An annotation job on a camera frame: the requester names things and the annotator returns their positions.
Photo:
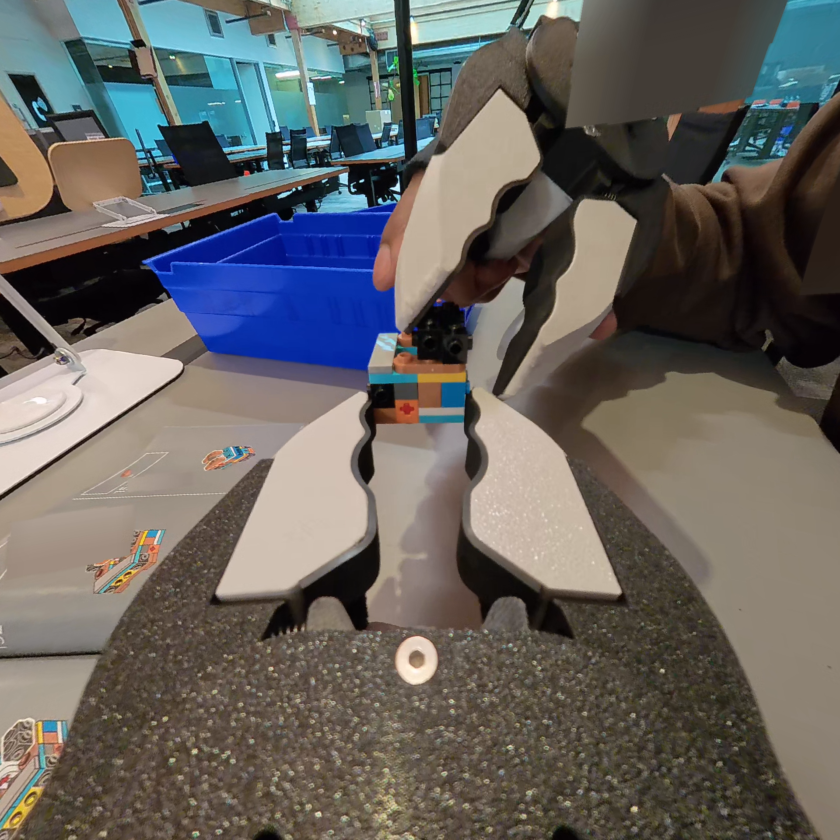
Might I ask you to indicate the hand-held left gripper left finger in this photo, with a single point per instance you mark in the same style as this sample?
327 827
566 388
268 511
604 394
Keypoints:
302 512

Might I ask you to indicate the multicoloured toy brick model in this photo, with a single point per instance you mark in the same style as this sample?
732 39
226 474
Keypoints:
426 394

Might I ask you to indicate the white tray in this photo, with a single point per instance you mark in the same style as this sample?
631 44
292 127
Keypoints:
124 387

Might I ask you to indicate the grey desk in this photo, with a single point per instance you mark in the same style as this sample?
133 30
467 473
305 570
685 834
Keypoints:
656 459

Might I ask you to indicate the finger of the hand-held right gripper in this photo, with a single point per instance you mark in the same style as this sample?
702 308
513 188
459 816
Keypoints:
600 262
459 177

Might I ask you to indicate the wood-edged office table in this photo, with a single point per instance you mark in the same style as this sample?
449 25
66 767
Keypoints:
197 203

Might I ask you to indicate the clear acrylic tray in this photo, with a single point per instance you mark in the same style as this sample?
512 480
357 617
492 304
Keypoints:
131 211

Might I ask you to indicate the row of black office chairs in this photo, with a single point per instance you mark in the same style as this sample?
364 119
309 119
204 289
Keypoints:
197 154

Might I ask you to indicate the black vertical pole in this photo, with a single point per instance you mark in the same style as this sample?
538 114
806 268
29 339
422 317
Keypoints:
407 72

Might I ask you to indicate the blue plastic bin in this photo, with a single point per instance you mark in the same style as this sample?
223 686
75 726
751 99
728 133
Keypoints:
275 308

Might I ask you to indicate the person's right hand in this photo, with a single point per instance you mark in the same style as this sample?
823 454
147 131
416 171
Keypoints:
392 249

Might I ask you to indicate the person's right forearm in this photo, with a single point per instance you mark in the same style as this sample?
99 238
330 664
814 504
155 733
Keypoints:
735 249

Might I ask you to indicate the grey instruction booklet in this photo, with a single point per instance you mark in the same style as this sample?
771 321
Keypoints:
131 525

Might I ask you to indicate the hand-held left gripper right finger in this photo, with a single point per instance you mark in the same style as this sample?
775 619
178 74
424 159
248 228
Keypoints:
538 512

